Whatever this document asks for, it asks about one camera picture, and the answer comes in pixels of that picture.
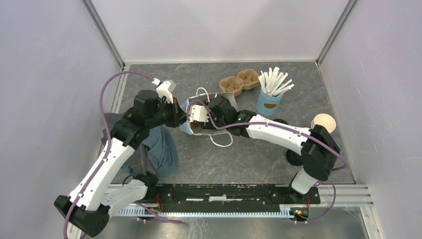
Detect purple cable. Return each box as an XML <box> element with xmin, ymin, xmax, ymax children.
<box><xmin>186</xmin><ymin>99</ymin><xmax>348</xmax><ymax>225</ymax></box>
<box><xmin>62</xmin><ymin>71</ymin><xmax>185</xmax><ymax>239</ymax></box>

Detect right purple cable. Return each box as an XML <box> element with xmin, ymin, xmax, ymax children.
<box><xmin>186</xmin><ymin>99</ymin><xmax>348</xmax><ymax>225</ymax></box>

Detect grey checked cloth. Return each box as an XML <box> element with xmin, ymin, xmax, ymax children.
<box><xmin>104</xmin><ymin>113</ymin><xmax>156</xmax><ymax>176</ymax></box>

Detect light blue paper bag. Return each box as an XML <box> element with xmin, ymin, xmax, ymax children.
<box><xmin>180</xmin><ymin>87</ymin><xmax>238</xmax><ymax>147</ymax></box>

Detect blue straw holder cup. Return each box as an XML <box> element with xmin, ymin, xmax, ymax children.
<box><xmin>256</xmin><ymin>89</ymin><xmax>283</xmax><ymax>116</ymax></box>

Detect white wrapped straws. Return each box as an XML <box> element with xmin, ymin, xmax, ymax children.
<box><xmin>258</xmin><ymin>67</ymin><xmax>295</xmax><ymax>97</ymax></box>

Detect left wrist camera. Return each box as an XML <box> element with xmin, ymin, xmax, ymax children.
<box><xmin>152</xmin><ymin>78</ymin><xmax>176</xmax><ymax>104</ymax></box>

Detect stack of green paper cups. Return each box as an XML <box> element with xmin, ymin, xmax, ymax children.
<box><xmin>311</xmin><ymin>114</ymin><xmax>337</xmax><ymax>133</ymax></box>

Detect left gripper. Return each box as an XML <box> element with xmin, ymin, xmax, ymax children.
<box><xmin>147</xmin><ymin>97</ymin><xmax>189</xmax><ymax>129</ymax></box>

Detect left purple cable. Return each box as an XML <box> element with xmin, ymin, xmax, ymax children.
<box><xmin>62</xmin><ymin>71</ymin><xmax>185</xmax><ymax>239</ymax></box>

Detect blue cloth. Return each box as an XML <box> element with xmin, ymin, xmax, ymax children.
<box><xmin>121</xmin><ymin>125</ymin><xmax>178</xmax><ymax>177</ymax></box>

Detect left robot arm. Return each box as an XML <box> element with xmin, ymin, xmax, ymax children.
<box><xmin>54</xmin><ymin>89</ymin><xmax>186</xmax><ymax>238</ymax></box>

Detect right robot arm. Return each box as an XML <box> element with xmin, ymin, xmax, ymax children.
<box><xmin>205</xmin><ymin>96</ymin><xmax>344</xmax><ymax>203</ymax></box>

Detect brown cardboard cup carrier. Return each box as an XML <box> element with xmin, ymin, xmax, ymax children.
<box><xmin>219</xmin><ymin>69</ymin><xmax>260</xmax><ymax>97</ymax></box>

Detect stack of black lids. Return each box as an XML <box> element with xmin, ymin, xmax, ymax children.
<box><xmin>286</xmin><ymin>149</ymin><xmax>303</xmax><ymax>166</ymax></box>

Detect green paper coffee cup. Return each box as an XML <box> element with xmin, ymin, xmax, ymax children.
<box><xmin>274</xmin><ymin>119</ymin><xmax>288</xmax><ymax>125</ymax></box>

